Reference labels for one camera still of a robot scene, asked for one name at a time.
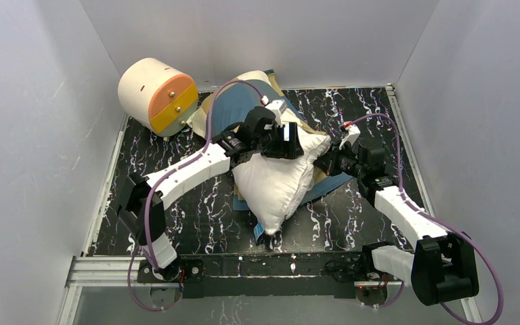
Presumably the blue beige white pillowcase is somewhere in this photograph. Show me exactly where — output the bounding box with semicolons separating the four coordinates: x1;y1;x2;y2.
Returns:
188;70;351;206

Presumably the white pillow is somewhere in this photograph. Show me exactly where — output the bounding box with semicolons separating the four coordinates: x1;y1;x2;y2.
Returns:
232;129;333;236

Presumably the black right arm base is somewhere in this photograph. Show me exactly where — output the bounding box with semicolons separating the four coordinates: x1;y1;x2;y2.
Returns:
321;253;405;309

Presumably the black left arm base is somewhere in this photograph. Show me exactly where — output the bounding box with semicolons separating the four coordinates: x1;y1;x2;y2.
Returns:
136;256;204;306

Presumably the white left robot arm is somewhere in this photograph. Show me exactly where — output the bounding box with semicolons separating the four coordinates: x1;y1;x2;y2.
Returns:
117;106;304;270

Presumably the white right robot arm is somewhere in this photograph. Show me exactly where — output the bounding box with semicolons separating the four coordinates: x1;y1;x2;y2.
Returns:
314;138;479;306

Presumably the blue pillow label tag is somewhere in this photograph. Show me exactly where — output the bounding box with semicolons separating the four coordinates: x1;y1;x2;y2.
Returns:
253;223;264;242

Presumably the round cream drawer cabinet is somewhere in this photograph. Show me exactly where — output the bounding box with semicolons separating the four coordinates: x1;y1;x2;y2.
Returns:
118;58;199;137

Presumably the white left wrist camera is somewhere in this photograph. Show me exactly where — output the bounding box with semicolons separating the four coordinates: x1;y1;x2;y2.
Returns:
261;95;288;127

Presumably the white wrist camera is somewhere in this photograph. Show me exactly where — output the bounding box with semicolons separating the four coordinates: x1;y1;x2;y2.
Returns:
339;121;361;150
261;95;288;127

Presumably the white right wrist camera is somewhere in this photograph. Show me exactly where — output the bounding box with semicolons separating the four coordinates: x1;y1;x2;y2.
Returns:
339;121;361;150

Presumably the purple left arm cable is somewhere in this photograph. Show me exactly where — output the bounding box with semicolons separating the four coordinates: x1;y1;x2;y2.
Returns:
127;80;267;313

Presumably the aluminium table frame rail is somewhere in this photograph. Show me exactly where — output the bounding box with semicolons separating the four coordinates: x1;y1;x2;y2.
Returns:
56;83;485;325

